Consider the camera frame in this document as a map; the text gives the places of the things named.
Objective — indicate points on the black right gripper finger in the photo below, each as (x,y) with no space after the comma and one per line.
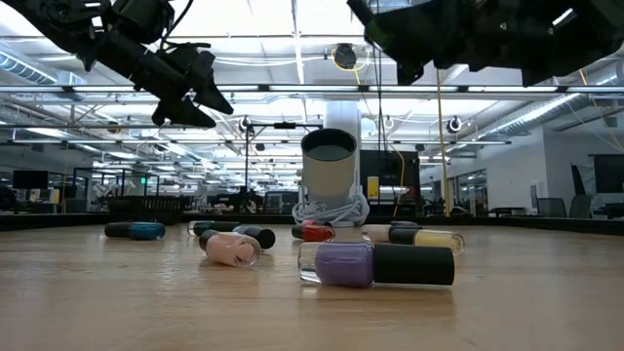
(412,70)
(390,29)

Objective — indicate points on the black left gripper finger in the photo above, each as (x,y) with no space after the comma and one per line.
(185,114)
(214,92)

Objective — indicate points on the green nail polish bottle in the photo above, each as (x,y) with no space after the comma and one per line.
(219,226)

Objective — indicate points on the blue nail polish bottle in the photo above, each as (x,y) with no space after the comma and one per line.
(146,231)

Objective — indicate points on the pale pink nail polish bottle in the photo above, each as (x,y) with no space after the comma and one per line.
(229,248)

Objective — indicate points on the beige nail polish bottle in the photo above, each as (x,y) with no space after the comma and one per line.
(374,234)

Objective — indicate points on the pale yellow nail polish bottle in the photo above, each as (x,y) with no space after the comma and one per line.
(439,240)

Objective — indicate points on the coral nail polish bottle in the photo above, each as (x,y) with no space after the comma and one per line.
(317,233)

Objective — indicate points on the lilac nail polish bottle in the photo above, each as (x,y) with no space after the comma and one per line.
(351,265)

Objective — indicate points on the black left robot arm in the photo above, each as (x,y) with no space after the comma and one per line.
(49,19)

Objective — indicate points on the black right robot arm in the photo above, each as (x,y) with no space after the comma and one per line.
(607,24)

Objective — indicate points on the white building column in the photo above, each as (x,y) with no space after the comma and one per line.
(341,117)

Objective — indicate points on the black cabinet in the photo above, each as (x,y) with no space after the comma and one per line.
(390,170)

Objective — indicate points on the black slotted plastic basket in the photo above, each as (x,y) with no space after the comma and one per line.
(146,209)

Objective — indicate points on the yellow sign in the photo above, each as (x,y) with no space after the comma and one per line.
(373,187)

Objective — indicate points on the white spotlight lamp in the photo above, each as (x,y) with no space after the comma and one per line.
(329,175)

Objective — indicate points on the dark computer monitor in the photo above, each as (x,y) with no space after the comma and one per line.
(30,179)

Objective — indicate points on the grey mesh office chair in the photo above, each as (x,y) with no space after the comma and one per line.
(580,206)
(552,207)

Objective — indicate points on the black aluminium table frame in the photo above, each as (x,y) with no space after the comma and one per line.
(560,224)

